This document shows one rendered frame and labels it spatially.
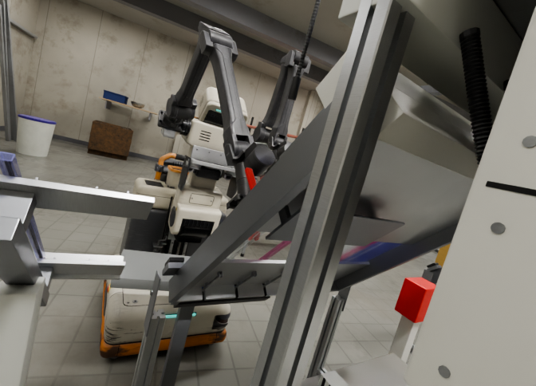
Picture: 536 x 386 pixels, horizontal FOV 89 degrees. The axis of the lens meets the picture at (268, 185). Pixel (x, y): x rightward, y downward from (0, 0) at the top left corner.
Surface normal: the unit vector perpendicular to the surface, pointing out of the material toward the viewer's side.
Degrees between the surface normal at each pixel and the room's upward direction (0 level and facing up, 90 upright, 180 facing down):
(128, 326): 90
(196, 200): 98
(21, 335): 90
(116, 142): 90
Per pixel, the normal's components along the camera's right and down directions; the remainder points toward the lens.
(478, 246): -0.83, -0.17
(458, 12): 0.50, 0.23
